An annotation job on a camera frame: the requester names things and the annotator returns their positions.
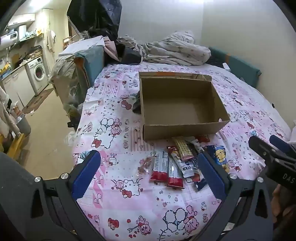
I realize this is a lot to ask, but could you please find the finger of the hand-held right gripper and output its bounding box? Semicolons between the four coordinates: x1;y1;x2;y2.
248;136;278;163
269;135;296;158

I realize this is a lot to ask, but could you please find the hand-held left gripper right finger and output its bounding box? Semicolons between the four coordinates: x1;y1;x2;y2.
192;151;274;241

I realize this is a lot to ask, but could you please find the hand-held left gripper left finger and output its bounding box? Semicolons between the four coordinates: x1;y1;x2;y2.
30;150;107;241

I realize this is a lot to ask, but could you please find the dark blue snack packet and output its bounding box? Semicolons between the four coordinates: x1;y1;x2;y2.
191;162;208;193

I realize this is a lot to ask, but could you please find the blue cartoon snack bag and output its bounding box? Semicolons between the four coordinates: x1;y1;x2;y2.
206;145;232;174

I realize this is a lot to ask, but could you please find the red white blue snack packet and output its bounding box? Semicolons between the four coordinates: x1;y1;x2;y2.
167;146;197;178

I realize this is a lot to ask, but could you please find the waffle biscuit packet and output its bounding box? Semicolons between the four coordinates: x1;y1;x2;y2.
172;137;195;161

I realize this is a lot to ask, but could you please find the clear meat snack packet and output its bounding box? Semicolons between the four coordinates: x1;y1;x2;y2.
137;156;155;175

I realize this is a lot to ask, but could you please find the cardboard box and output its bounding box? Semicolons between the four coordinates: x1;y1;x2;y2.
138;71;231;141

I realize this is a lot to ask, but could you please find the person's right hand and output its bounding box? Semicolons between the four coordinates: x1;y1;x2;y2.
272;185;296;223

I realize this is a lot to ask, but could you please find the yellow stool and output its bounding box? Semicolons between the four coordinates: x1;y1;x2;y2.
6;133;26;161

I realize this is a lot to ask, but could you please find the grey trash bin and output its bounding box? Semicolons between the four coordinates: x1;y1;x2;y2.
16;113;32;136

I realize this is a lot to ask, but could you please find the teal padded bed board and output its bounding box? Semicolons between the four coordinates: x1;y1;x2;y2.
74;44;105;87
208;46;262;88

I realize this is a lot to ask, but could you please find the dark grey cloth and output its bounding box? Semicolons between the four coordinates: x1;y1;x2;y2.
132;91;142;114

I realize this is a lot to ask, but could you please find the brown door mat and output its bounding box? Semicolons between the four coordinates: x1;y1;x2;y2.
22;87;55;114

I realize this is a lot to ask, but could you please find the clear plastic wrapped bundle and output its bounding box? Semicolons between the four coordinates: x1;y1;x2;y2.
48;56;79;116

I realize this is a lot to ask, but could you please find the white washing machine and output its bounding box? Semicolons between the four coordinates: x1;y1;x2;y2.
24;57;50;96

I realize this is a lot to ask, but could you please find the white kitchen cabinet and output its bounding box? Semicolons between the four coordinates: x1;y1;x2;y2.
1;66;36;110

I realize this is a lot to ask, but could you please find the dark cloth pile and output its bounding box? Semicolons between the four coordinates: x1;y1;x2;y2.
115;43;142;65

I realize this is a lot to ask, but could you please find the pink cloth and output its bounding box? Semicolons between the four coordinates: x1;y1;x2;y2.
104;37;121;62

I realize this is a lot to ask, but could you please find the white paper sheet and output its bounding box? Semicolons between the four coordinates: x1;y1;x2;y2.
58;35;106;56

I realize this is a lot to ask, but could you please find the crumpled floral quilt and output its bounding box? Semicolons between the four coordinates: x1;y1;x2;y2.
116;30;212;66

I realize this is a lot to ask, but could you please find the white hanging towel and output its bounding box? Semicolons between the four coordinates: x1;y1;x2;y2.
46;30;56;52

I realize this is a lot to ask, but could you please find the black shiny cover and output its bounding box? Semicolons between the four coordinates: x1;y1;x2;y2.
67;0;122;40

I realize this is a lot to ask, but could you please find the white water heater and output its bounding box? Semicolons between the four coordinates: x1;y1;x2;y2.
0;27;20;45

